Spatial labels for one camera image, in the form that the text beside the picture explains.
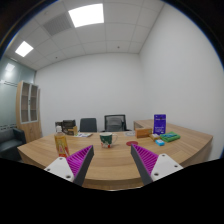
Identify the printed paper pamphlet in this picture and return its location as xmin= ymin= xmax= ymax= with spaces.
xmin=73 ymin=132 xmax=93 ymax=138

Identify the small tan box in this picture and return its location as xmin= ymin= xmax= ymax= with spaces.
xmin=149 ymin=133 xmax=161 ymax=142

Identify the dark grey office chair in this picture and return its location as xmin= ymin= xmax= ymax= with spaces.
xmin=79 ymin=117 xmax=98 ymax=133

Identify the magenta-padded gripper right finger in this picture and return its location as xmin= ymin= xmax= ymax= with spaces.
xmin=130 ymin=143 xmax=184 ymax=186

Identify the purple stand-up pouch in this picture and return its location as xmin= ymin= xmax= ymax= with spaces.
xmin=153 ymin=113 xmax=167 ymax=135

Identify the wooden shelf cabinet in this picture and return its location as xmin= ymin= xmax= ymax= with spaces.
xmin=15 ymin=80 xmax=43 ymax=144

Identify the green packet stack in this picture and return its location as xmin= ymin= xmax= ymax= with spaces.
xmin=159 ymin=131 xmax=181 ymax=143

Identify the square ceiling light panel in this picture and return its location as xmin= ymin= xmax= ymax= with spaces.
xmin=14 ymin=40 xmax=35 ymax=58
xmin=68 ymin=3 xmax=105 ymax=29

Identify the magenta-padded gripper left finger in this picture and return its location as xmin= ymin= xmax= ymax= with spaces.
xmin=44 ymin=144 xmax=95 ymax=187

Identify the green and white mug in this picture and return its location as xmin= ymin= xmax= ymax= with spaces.
xmin=99 ymin=132 xmax=119 ymax=149

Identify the ceiling air vent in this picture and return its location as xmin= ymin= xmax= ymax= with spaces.
xmin=42 ymin=12 xmax=74 ymax=37

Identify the black sofa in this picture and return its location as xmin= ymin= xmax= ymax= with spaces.
xmin=0 ymin=127 xmax=27 ymax=161

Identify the black mesh office chair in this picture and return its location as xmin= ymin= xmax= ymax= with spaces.
xmin=101 ymin=114 xmax=131 ymax=133

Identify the orange drink bottle white cap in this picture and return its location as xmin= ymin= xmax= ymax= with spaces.
xmin=54 ymin=125 xmax=70 ymax=158

